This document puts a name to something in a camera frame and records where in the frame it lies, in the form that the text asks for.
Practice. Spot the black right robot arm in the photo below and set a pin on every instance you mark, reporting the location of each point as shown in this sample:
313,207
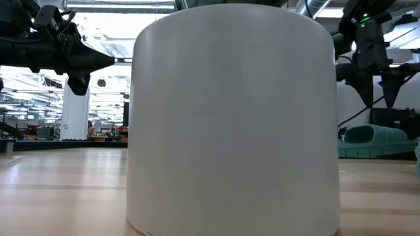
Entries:
367,5

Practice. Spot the white building column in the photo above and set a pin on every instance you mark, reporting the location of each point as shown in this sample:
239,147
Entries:
73,114

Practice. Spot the potted green artificial plant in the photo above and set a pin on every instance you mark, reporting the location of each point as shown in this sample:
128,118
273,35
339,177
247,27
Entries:
229,114

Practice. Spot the black rectangular box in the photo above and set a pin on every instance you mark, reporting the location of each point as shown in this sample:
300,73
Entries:
392,119

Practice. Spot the green slide sandal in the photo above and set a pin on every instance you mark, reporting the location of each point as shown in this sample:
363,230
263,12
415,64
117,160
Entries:
418,160
387,141

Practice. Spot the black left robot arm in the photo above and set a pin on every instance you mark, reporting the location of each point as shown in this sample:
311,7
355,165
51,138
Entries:
16,49

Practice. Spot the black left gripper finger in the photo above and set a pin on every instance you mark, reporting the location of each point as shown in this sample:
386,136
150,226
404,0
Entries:
85,66
85,54

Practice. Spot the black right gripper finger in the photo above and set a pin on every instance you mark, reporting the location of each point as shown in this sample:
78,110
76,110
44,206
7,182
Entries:
365,90
391,90

